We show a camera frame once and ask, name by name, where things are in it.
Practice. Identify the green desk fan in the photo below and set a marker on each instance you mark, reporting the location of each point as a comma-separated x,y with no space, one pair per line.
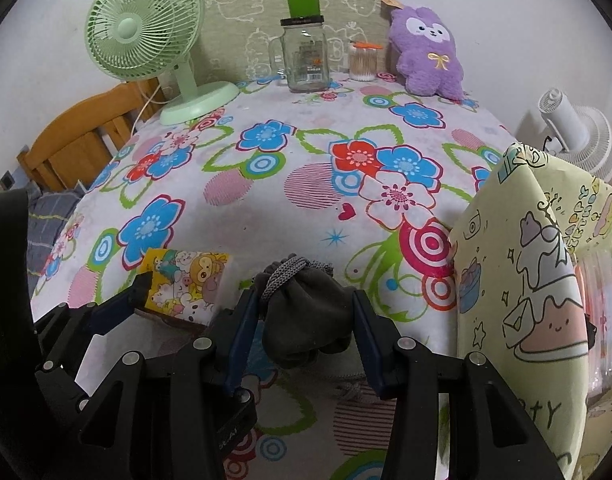
135,25

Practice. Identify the yellow cartoon tissue packet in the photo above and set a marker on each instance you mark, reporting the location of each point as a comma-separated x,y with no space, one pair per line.
190,280

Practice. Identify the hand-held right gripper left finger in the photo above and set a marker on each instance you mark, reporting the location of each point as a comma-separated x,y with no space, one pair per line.
240,330

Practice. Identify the wall socket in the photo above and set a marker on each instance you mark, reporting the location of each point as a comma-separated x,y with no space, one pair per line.
6,180

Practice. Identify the white standing fan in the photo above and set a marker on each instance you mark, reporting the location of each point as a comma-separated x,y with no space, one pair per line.
571,125

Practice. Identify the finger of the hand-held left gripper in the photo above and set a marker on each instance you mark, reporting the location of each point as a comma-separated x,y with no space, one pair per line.
115,307
233,430

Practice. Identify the pink items plastic pack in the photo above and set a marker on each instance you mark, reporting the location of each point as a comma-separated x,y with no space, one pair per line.
601,310

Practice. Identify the yellow printed storage box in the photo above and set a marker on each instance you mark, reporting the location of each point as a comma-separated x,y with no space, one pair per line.
511,285

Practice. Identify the wooden chair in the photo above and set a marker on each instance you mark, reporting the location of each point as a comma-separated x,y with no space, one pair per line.
75,140

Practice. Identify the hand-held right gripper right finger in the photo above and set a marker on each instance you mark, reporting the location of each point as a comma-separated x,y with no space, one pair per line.
368,340

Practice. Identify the green patterned board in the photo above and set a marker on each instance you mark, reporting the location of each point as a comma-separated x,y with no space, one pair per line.
246,20

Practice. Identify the glass jar mug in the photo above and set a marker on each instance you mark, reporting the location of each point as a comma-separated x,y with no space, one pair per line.
306,60

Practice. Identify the purple plush bunny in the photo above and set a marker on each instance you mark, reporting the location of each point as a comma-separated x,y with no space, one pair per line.
426,70

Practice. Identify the small toothpick jar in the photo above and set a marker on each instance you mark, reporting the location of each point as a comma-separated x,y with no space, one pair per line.
363,62

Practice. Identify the grey plaid cloth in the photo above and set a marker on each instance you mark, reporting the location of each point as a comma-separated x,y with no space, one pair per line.
50,220

